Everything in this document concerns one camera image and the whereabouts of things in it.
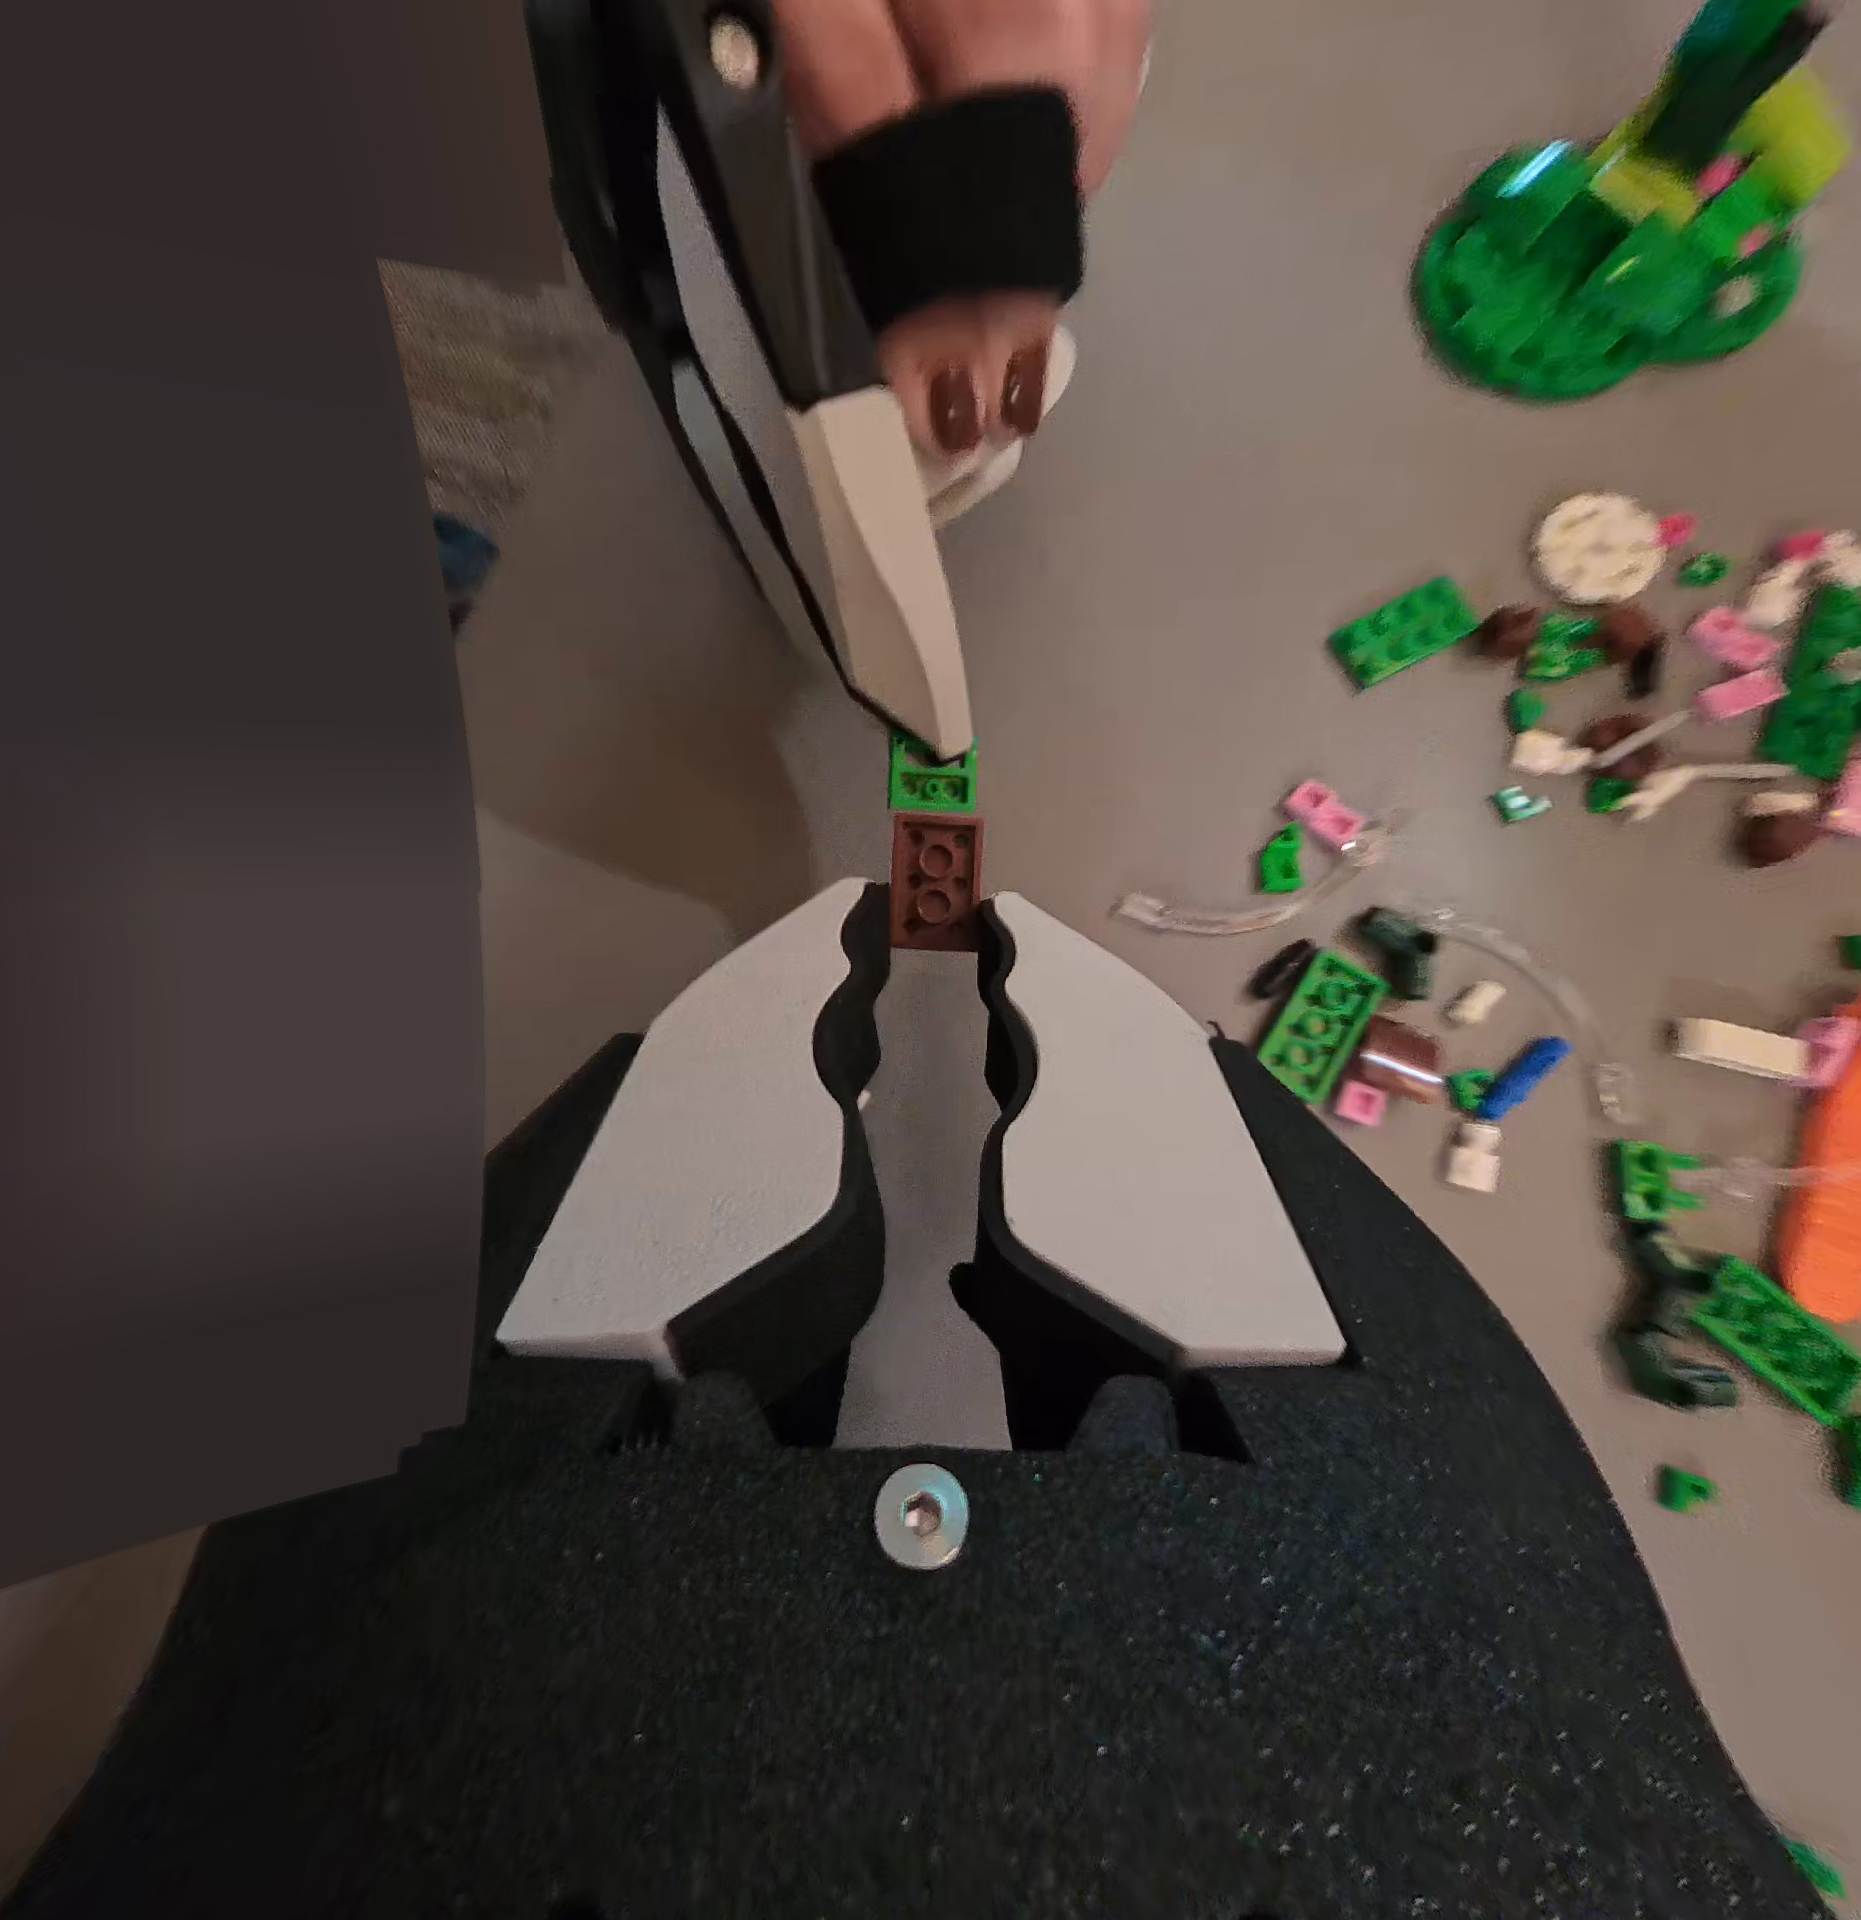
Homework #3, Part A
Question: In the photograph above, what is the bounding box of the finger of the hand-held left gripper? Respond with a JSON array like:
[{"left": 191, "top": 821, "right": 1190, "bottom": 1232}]
[
  {"left": 784, "top": 385, "right": 981, "bottom": 766},
  {"left": 655, "top": 102, "right": 861, "bottom": 697}
]

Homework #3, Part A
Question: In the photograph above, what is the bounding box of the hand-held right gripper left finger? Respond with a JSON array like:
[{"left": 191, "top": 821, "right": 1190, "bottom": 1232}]
[{"left": 494, "top": 876, "right": 887, "bottom": 1452}]

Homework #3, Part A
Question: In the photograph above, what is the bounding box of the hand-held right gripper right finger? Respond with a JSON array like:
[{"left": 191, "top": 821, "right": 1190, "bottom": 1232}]
[{"left": 949, "top": 892, "right": 1348, "bottom": 1452}]

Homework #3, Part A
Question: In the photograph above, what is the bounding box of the tiny green lego plate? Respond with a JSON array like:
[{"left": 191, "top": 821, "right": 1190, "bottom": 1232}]
[{"left": 889, "top": 731, "right": 981, "bottom": 817}]

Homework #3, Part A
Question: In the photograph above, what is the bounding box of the brown lego plate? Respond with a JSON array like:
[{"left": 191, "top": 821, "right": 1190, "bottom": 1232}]
[{"left": 889, "top": 814, "right": 989, "bottom": 954}]

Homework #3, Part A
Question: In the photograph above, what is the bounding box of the green lego build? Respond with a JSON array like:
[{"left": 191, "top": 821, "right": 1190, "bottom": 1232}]
[{"left": 1411, "top": 0, "right": 1856, "bottom": 405}]

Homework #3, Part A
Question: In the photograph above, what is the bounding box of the large green ringed lego plate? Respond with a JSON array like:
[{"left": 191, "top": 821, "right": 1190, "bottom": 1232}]
[{"left": 1255, "top": 948, "right": 1390, "bottom": 1111}]

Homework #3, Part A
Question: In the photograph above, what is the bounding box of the brown curved lego slope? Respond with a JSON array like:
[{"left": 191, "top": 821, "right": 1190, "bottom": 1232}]
[{"left": 1357, "top": 1017, "right": 1450, "bottom": 1104}]

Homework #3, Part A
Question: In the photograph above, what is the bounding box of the transparent curved lego tube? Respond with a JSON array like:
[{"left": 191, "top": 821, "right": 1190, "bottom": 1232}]
[
  {"left": 1411, "top": 901, "right": 1641, "bottom": 1128},
  {"left": 1110, "top": 840, "right": 1397, "bottom": 940}
]

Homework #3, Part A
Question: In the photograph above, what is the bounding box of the large dark green lego connector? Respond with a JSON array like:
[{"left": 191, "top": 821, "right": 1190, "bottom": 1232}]
[{"left": 1353, "top": 907, "right": 1444, "bottom": 1000}]

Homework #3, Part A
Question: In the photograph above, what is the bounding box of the blue lego pin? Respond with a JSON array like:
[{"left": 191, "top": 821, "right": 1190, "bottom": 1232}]
[{"left": 1477, "top": 1034, "right": 1575, "bottom": 1125}]

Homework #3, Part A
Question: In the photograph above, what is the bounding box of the green lego clip plate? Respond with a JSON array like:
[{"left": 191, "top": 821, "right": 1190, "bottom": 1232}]
[{"left": 1613, "top": 1141, "right": 1705, "bottom": 1221}]

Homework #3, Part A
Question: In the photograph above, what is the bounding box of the green two-by-four lego plate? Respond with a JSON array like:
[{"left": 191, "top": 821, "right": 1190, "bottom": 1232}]
[{"left": 1327, "top": 576, "right": 1480, "bottom": 693}]

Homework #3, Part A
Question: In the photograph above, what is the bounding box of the cream lego tile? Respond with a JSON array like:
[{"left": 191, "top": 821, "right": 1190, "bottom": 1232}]
[{"left": 1670, "top": 1017, "right": 1816, "bottom": 1082}]

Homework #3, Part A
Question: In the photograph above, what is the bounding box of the small green lego plate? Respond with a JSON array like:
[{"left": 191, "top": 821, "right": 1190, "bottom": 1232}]
[{"left": 1694, "top": 1257, "right": 1861, "bottom": 1429}]

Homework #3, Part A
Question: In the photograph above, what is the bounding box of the orange lego brick separator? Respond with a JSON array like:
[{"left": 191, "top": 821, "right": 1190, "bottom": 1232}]
[{"left": 1772, "top": 983, "right": 1861, "bottom": 1326}]

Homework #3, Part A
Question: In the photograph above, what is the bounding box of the cream round lego plate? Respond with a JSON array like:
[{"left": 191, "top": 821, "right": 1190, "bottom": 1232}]
[{"left": 1531, "top": 492, "right": 1672, "bottom": 606}]

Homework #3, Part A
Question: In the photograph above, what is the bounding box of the scatter of small lego pieces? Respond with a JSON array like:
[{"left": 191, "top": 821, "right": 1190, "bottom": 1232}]
[{"left": 1472, "top": 510, "right": 1861, "bottom": 873}]

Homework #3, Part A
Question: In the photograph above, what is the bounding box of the green lego plate assembly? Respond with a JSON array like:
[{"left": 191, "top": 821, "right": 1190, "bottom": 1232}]
[{"left": 1760, "top": 585, "right": 1861, "bottom": 783}]

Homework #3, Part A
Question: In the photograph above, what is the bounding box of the person's left hand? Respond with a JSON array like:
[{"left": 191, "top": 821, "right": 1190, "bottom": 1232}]
[{"left": 780, "top": 0, "right": 1157, "bottom": 457}]

